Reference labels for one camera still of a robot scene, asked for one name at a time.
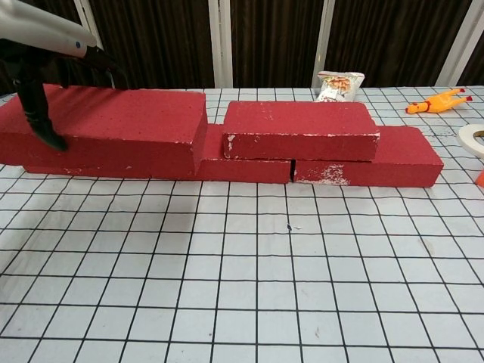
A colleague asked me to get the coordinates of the dark brown curtain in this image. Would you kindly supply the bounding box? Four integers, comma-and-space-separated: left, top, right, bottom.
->
0, 0, 484, 95

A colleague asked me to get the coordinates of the white metal frame post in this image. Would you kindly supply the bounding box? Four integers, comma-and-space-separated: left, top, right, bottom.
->
434, 0, 484, 86
73, 0, 115, 91
208, 0, 234, 88
312, 0, 337, 87

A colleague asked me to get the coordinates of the red foam brick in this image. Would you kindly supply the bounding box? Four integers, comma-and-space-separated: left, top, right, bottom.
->
150, 123, 293, 185
293, 126, 445, 188
0, 84, 209, 177
222, 101, 380, 163
22, 163, 197, 179

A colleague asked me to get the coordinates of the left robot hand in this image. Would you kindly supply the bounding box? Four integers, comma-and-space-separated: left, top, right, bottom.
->
0, 0, 126, 153

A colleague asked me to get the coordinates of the yellow rubber chicken toy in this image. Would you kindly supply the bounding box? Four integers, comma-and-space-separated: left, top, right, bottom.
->
405, 87, 474, 115

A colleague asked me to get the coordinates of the silver snack bag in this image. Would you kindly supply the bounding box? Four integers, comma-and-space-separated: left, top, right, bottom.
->
315, 70, 367, 104

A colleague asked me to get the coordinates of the white black-grid tablecloth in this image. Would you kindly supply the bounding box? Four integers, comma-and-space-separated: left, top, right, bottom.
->
0, 85, 484, 363

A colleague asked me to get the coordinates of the white tape roll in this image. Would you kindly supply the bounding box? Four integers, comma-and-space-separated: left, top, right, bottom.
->
458, 123, 484, 158

